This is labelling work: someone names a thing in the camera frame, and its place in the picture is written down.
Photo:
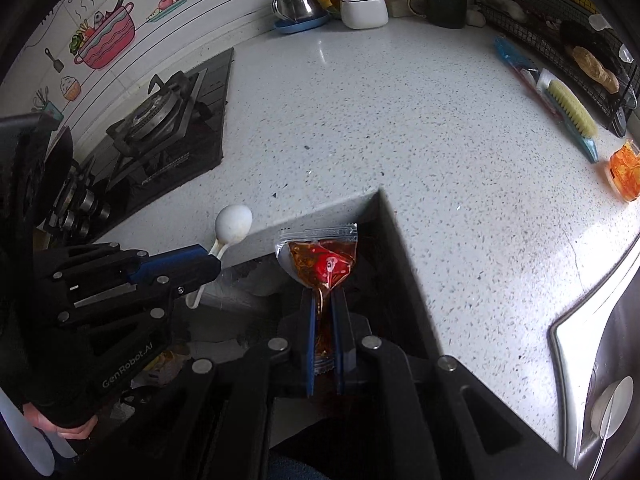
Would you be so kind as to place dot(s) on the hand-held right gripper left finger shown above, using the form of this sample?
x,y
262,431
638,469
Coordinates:
x,y
311,320

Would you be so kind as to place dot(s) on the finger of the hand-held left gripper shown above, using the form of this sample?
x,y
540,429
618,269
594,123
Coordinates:
x,y
125,310
170,262

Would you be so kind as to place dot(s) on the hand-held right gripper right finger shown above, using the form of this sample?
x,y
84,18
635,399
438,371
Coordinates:
x,y
340,320

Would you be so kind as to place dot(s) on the red chili oil sauce packet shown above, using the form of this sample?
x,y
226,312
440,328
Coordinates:
x,y
320,260

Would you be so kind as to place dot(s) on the white soup spoon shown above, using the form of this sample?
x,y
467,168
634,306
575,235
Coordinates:
x,y
232,225

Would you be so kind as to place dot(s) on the wrappers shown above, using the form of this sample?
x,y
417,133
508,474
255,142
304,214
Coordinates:
x,y
520,67

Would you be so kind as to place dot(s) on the orange plastic packet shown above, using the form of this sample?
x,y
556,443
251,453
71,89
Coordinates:
x,y
625,170

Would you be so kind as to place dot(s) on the person's left forearm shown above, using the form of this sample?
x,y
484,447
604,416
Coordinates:
x,y
22,440

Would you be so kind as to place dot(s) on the person's left hand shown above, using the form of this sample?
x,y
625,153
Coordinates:
x,y
65,432

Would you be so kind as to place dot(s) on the black gas stove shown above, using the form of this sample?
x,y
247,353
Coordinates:
x,y
200,125

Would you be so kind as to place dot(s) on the blue plate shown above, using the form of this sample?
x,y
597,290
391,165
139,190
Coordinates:
x,y
300,28

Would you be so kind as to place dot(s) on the stainless steel sink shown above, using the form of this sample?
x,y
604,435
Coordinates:
x,y
615,340

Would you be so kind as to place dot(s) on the white sink strainer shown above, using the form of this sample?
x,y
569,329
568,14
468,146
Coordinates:
x,y
612,405

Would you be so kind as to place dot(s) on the white sugar jar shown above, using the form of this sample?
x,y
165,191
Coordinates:
x,y
362,12

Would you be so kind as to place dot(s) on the blue scrub brush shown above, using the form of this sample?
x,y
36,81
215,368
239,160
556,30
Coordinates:
x,y
570,110

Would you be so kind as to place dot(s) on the dark mug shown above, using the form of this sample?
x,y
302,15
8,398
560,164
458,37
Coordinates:
x,y
445,10

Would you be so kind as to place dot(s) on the garlic bulb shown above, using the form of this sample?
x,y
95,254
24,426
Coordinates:
x,y
507,4
475,17

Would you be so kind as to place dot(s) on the ginger root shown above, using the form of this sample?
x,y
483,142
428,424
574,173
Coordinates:
x,y
595,70

